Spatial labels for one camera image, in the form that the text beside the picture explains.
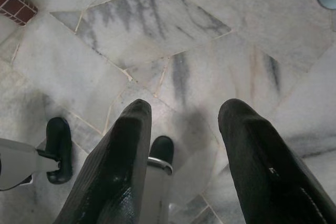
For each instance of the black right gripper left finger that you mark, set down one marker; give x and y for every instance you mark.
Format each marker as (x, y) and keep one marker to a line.
(115, 171)

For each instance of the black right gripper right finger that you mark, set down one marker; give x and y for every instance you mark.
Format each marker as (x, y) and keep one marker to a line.
(265, 171)

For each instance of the robot right grey leg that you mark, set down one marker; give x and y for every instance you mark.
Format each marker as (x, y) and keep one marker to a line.
(156, 195)

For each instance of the robot grey leg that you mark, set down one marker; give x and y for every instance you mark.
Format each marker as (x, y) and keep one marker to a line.
(156, 195)
(18, 165)

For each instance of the robot right black foot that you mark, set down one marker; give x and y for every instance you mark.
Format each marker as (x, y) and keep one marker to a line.
(162, 146)

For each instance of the robot black foot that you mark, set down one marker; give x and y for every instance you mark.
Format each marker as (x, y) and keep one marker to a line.
(60, 145)
(162, 146)

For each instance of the robot left black foot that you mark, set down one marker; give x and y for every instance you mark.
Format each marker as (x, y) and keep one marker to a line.
(60, 145)

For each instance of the robot left grey leg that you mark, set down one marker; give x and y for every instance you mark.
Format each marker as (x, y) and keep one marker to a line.
(18, 165)

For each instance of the brown tiled block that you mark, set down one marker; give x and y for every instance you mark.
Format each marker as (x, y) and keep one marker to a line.
(14, 3)

